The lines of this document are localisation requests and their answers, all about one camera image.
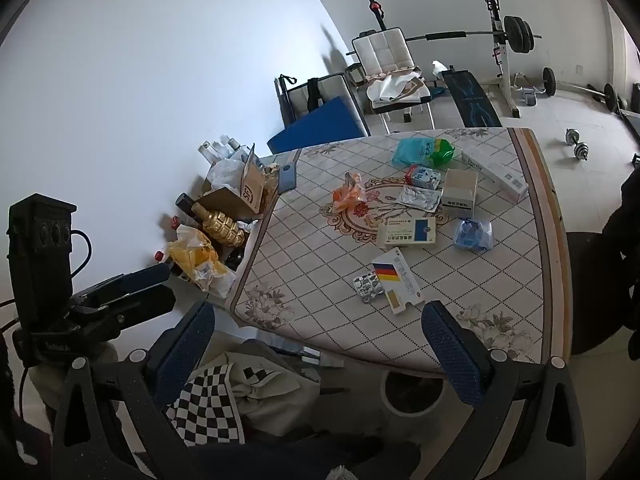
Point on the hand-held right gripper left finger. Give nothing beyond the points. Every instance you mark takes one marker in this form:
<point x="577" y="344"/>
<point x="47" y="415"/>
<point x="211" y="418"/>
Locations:
<point x="186" y="347"/>

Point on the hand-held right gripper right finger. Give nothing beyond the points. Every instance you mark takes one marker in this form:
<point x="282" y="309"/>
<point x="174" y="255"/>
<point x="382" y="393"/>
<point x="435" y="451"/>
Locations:
<point x="450" y="352"/>

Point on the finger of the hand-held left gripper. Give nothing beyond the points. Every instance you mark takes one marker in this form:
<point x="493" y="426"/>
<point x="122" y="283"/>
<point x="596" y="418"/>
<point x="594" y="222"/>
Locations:
<point x="150" y="304"/>
<point x="145" y="277"/>

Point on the silver blister pack tray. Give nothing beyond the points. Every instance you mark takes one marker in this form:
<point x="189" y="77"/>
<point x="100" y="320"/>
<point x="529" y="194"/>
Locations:
<point x="417" y="199"/>

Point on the blue and red milk carton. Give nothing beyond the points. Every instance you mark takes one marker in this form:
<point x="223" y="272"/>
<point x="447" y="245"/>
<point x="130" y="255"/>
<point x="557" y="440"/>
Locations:
<point x="424" y="176"/>

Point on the red-capped bottle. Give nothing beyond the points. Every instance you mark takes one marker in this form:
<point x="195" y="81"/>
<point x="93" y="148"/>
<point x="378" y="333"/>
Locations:
<point x="175" y="221"/>
<point x="161" y="256"/>

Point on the yellow plastic bag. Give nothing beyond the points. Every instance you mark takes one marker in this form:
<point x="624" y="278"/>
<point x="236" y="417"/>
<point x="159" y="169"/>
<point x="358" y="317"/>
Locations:
<point x="197" y="259"/>

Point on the black and white checkered cloth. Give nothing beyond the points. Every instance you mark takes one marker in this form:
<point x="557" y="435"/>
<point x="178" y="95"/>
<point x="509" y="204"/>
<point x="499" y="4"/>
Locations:
<point x="215" y="405"/>

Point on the white round bin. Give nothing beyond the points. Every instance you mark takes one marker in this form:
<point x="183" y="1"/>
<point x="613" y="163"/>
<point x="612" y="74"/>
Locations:
<point x="387" y="395"/>

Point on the dark glass bottle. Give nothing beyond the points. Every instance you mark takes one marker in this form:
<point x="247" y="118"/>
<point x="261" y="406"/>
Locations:
<point x="186" y="205"/>

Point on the striped flag medicine box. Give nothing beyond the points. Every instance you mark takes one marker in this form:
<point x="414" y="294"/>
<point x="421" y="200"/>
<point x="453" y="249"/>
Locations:
<point x="397" y="280"/>

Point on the gold grenade-shaped bottle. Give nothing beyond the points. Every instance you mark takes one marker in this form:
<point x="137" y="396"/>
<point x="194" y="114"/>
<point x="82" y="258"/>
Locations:
<point x="220" y="225"/>

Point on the small silver blister pack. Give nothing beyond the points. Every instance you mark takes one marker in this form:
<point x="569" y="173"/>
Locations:
<point x="367" y="287"/>

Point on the blue plastic wrapper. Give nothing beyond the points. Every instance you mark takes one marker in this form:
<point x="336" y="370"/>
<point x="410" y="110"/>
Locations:
<point x="472" y="234"/>

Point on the white and blue medicine box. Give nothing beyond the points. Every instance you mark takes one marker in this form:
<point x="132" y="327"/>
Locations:
<point x="406" y="232"/>

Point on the white plastic bag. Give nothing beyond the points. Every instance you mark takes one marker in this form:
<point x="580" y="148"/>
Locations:
<point x="225" y="172"/>

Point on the brown cardboard box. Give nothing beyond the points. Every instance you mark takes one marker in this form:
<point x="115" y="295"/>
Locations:
<point x="250" y="190"/>

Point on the clear glass bottle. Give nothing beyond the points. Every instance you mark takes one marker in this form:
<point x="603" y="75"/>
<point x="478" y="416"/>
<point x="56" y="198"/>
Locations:
<point x="233" y="144"/>
<point x="220" y="146"/>
<point x="206" y="150"/>

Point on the floral patterned tablecloth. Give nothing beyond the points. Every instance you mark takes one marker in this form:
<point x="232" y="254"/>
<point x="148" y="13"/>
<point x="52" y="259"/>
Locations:
<point x="320" y="270"/>

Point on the open white box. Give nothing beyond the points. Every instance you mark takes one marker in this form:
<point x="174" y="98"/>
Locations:
<point x="460" y="191"/>

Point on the small blue box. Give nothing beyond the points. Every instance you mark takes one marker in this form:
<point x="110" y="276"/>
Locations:
<point x="287" y="176"/>

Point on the orange plastic wrapper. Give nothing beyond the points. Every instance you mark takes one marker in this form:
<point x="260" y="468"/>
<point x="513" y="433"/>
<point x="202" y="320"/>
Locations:
<point x="350" y="194"/>

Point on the long white box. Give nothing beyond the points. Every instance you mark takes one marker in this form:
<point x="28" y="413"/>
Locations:
<point x="495" y="166"/>

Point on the green and blue plastic bag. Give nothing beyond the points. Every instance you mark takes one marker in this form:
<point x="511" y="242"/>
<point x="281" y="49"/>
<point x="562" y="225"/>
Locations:
<point x="425" y="152"/>

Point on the dark cloth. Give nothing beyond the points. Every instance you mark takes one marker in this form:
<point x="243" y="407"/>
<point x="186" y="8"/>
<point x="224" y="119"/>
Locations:
<point x="627" y="220"/>

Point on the blue foam mat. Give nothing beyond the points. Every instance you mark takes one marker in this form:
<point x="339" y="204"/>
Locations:
<point x="320" y="127"/>

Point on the chrome dumbbell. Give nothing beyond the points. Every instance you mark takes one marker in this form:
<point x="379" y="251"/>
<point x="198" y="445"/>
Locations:
<point x="577" y="144"/>

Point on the white folding bench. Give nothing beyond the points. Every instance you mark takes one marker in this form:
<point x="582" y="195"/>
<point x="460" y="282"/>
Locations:
<point x="330" y="91"/>

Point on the beige cloth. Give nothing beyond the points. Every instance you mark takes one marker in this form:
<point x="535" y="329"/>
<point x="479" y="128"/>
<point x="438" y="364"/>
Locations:
<point x="397" y="87"/>

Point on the curl bar with black plates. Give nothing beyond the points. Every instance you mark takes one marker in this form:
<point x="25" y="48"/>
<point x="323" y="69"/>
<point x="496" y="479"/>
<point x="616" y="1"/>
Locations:
<point x="549" y="81"/>

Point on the white padded chair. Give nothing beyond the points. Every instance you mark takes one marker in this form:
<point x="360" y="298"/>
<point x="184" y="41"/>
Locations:
<point x="382" y="52"/>

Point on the black barbell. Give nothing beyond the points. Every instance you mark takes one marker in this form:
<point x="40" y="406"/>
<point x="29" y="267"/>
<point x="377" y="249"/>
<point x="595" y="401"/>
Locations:
<point x="517" y="34"/>

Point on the black and red machine post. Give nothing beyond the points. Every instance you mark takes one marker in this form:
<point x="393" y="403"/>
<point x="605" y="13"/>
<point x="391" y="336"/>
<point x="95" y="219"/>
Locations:
<point x="375" y="9"/>

